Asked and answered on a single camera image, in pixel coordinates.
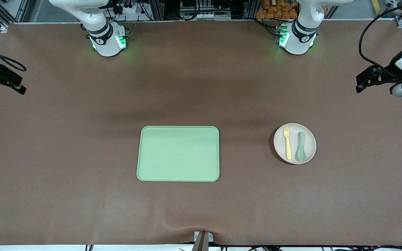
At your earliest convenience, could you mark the mint green rectangular tray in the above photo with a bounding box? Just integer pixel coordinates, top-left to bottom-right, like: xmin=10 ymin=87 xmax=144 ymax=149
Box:
xmin=136 ymin=126 xmax=220 ymax=182

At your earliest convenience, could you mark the orange packaged goods pile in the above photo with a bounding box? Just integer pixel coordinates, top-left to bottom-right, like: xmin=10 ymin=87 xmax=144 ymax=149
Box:
xmin=256 ymin=0 xmax=299 ymax=20

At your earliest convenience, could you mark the round beige speckled plate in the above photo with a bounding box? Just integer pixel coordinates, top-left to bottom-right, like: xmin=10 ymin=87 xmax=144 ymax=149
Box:
xmin=274 ymin=123 xmax=317 ymax=165

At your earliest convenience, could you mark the sage green plastic spoon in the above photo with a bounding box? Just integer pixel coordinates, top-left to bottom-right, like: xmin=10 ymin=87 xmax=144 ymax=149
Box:
xmin=297 ymin=131 xmax=306 ymax=161

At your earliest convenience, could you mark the white power strip with plugs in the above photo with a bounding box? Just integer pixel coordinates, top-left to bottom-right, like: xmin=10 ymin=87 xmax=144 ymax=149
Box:
xmin=112 ymin=0 xmax=142 ymax=14

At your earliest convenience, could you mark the grey table edge bracket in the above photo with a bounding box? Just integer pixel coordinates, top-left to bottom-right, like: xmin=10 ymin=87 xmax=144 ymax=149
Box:
xmin=191 ymin=231 xmax=214 ymax=251

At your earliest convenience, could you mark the yellow plastic fork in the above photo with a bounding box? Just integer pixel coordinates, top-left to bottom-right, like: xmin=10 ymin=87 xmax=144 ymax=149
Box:
xmin=283 ymin=126 xmax=292 ymax=160

